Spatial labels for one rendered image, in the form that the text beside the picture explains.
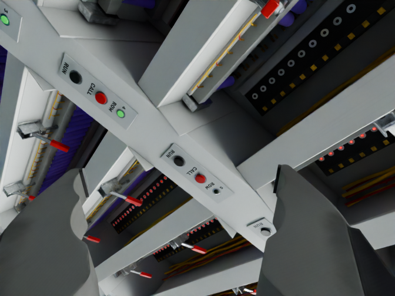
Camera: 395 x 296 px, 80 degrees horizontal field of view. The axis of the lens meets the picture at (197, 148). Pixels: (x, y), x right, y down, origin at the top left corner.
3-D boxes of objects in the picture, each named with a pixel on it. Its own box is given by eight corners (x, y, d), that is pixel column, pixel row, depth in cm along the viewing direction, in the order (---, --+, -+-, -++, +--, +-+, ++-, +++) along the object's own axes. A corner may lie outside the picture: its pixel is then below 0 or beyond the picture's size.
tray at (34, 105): (-14, 204, 72) (10, 241, 70) (8, 41, 35) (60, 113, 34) (53, 176, 88) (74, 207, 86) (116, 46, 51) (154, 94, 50)
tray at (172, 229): (89, 271, 78) (113, 307, 77) (198, 193, 42) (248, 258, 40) (134, 234, 94) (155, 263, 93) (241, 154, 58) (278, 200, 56)
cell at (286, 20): (278, 20, 35) (265, 14, 29) (288, 9, 33) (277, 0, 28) (286, 29, 34) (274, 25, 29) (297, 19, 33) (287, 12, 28)
